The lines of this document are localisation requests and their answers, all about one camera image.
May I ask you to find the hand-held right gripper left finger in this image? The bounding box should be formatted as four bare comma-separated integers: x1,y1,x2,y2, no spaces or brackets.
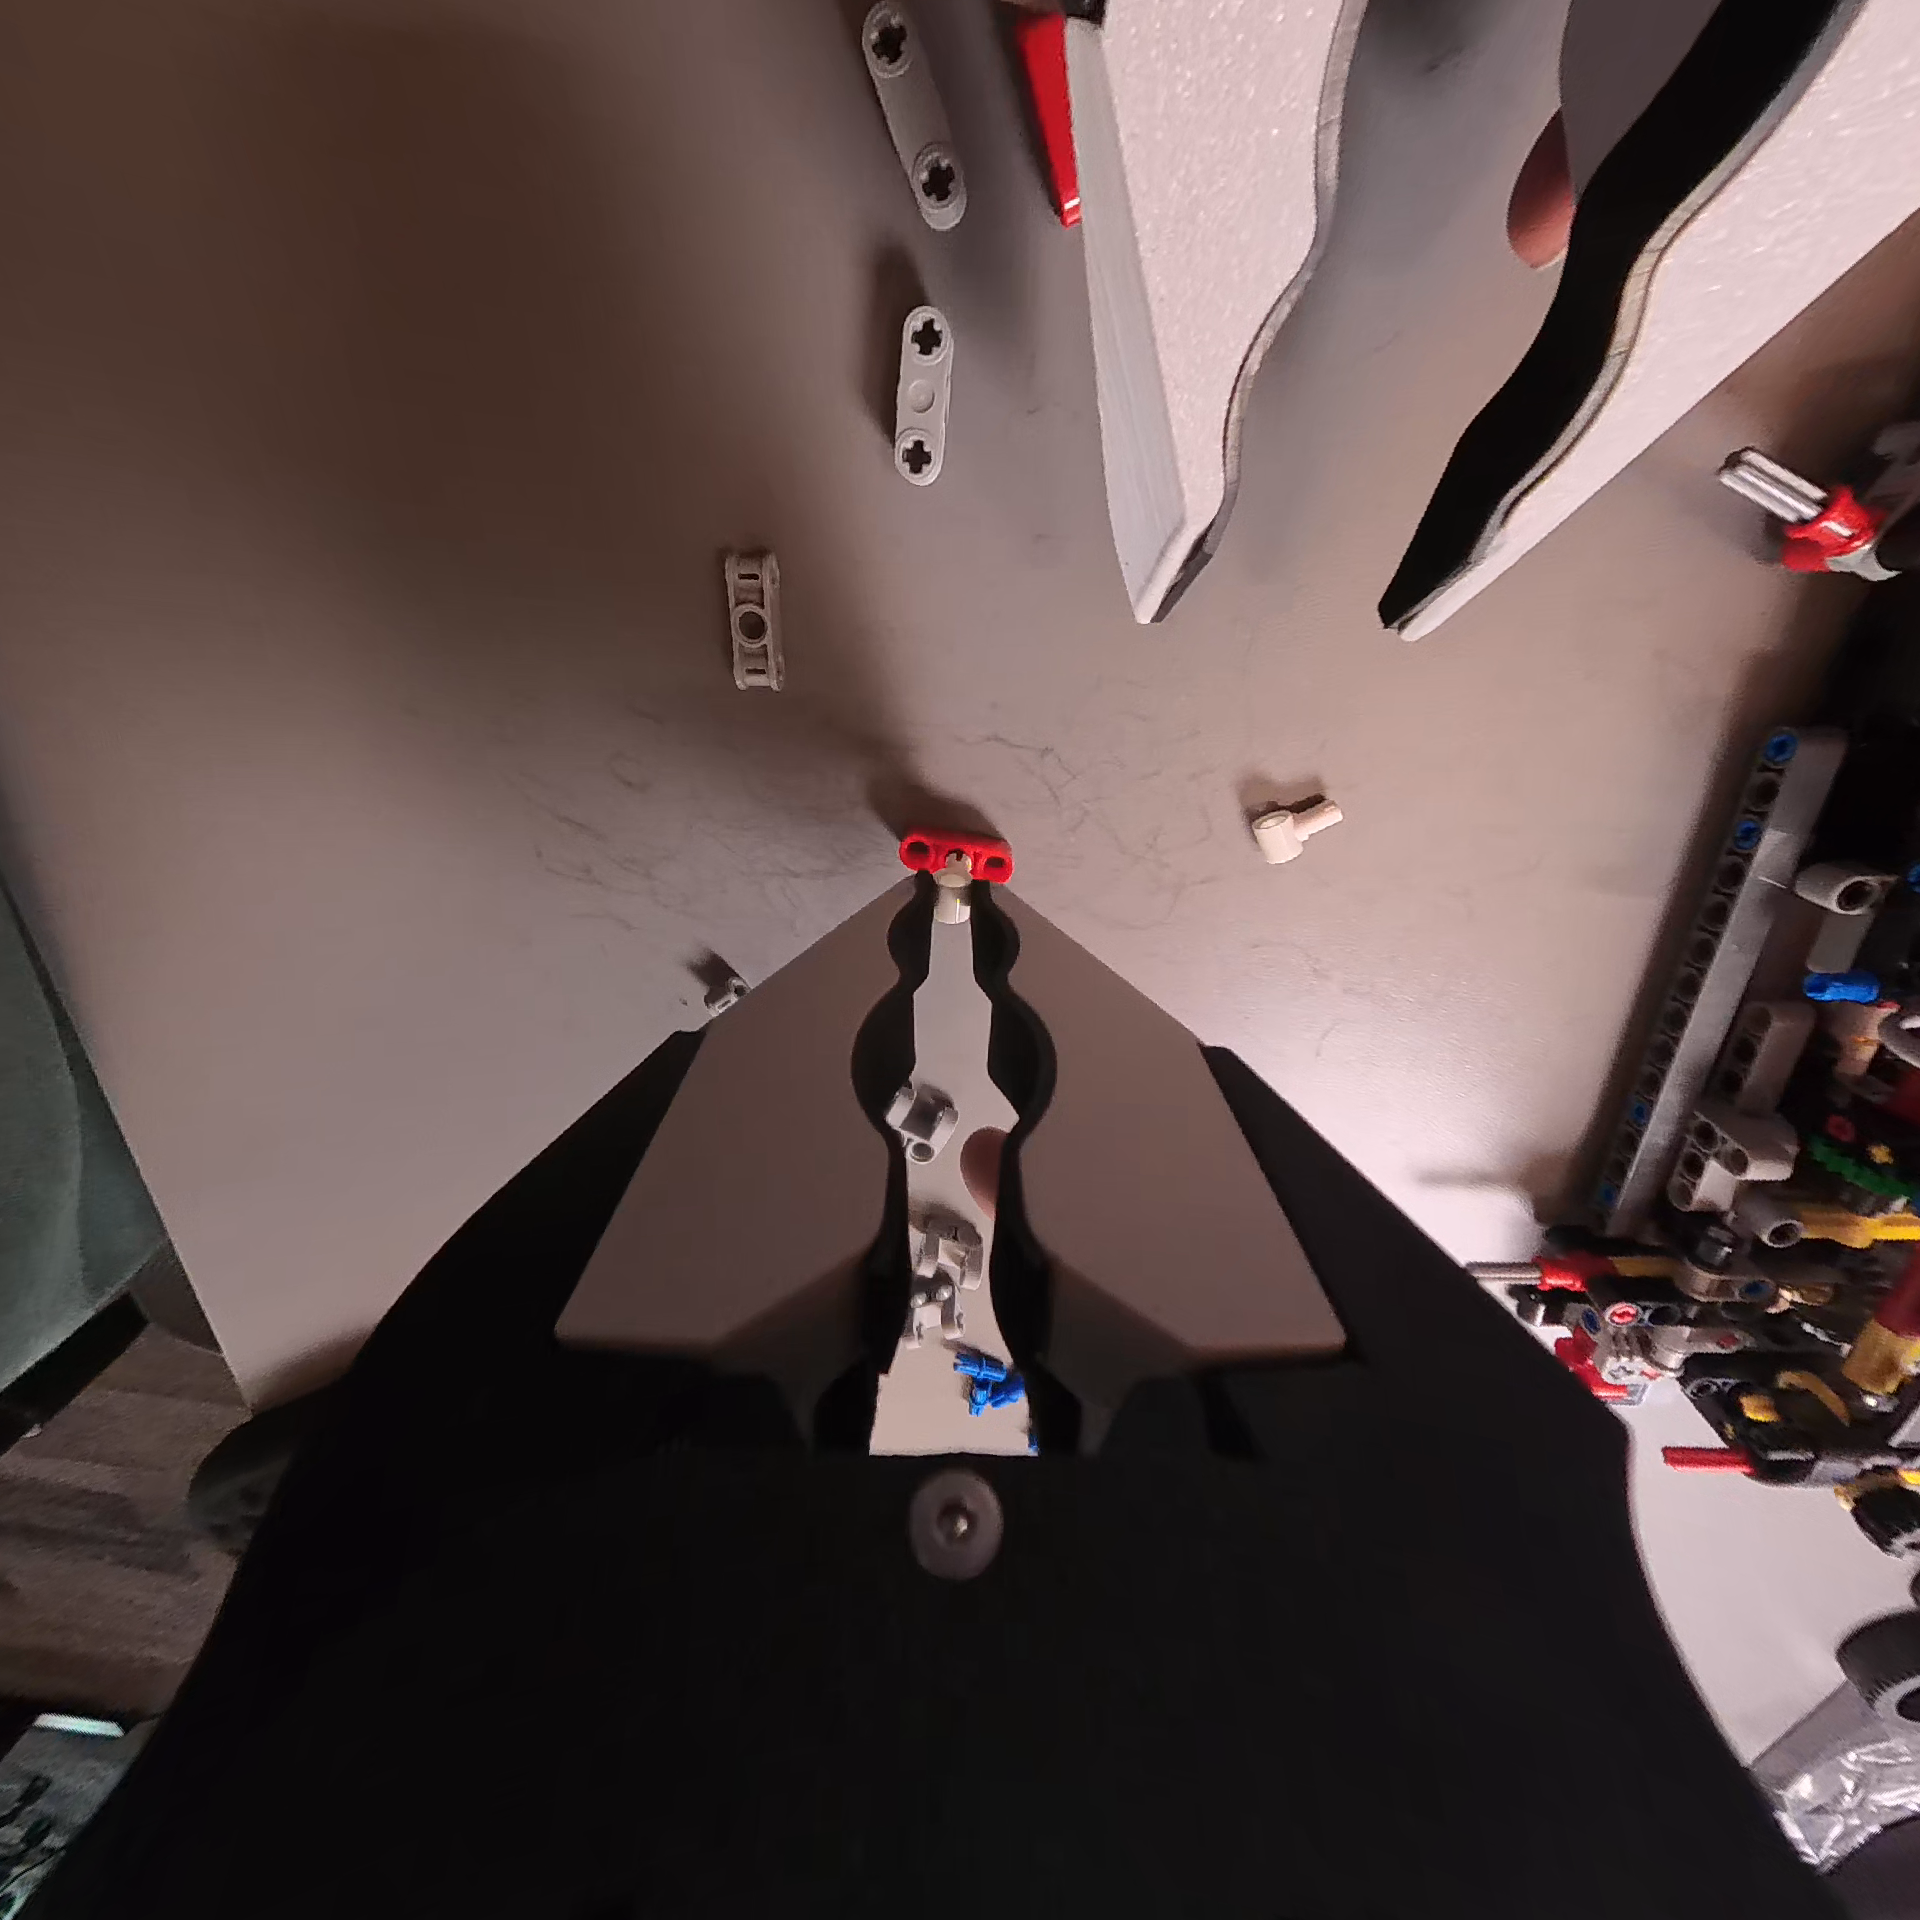
554,876,931,1420

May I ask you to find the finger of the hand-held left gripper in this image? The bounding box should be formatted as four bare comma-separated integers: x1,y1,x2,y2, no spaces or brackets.
1376,0,1920,645
1063,0,1370,629

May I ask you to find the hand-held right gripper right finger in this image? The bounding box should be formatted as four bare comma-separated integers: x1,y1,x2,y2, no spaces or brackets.
972,883,1351,1420

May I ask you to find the person's left hand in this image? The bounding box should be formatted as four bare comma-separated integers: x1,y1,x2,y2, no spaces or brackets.
1507,112,1580,273

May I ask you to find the toy brick car chassis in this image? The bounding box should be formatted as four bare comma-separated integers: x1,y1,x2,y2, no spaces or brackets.
1471,426,1920,1570

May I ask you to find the person's green sweatshirt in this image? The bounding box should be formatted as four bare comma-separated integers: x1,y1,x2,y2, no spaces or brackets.
0,876,168,1398

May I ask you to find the black toy tyre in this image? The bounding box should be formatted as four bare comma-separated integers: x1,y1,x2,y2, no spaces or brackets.
1832,1613,1920,1729

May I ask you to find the clear plastic bag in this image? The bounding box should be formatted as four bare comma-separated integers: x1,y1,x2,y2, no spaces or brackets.
1752,1711,1920,1879

